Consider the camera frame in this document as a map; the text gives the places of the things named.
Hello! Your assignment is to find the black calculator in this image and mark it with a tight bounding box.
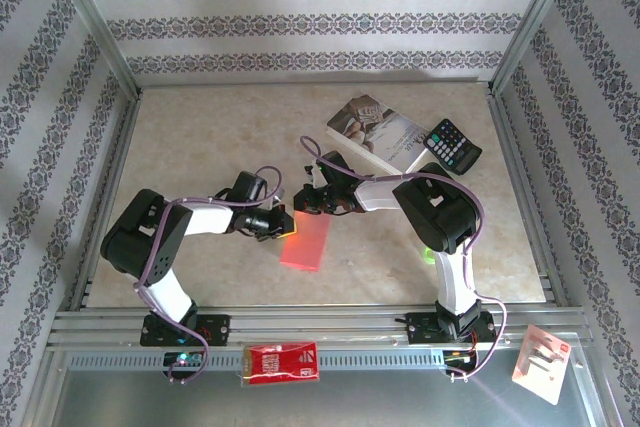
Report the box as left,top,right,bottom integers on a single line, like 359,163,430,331
422,118,484,177

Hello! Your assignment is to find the aluminium frame side rail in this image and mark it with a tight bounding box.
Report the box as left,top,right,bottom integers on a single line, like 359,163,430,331
487,86,569,306
69,89,144,311

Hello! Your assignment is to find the grey metal tray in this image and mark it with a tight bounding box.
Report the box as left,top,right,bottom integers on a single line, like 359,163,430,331
22,349,609,427

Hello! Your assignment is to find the white paperback book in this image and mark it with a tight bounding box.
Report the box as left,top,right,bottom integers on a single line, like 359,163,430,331
325,92,432,181

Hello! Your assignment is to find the red packet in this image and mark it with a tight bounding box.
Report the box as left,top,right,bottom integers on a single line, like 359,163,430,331
241,340,321,388

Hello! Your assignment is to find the aluminium frame post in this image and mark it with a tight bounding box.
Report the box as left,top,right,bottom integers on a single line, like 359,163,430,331
487,0,586,96
42,0,144,98

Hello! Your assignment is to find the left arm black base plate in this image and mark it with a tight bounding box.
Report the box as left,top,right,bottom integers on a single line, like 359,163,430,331
139,313,232,348

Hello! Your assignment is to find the slotted grey cable duct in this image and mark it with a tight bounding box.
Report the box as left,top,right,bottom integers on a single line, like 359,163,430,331
64,350,484,372

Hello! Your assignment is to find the thin aluminium wall rail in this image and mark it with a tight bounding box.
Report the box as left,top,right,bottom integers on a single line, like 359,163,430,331
134,77,496,89

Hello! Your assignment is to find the pink blister pack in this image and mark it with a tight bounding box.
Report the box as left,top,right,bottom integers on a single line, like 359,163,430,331
510,324,574,406

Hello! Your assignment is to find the small circuit board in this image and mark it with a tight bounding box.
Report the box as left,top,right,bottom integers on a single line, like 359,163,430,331
442,348,479,371
163,350,207,369

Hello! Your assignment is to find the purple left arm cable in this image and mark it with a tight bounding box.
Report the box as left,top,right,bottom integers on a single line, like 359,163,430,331
133,165,284,386

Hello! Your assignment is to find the red translucent plastic sheet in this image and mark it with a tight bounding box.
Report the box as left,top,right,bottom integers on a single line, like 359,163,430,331
278,210,335,274

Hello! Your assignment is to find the long aluminium mounting rail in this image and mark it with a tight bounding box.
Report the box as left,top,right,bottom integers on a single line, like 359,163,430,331
47,303,594,351

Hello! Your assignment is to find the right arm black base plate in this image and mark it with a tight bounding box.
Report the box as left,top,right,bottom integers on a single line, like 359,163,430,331
405,311,499,347

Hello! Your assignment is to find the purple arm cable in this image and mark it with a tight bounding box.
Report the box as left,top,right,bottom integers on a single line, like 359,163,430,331
133,165,284,386
298,134,509,383

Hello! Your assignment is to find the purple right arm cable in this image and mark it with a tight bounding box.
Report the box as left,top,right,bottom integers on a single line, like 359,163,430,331
298,134,509,383

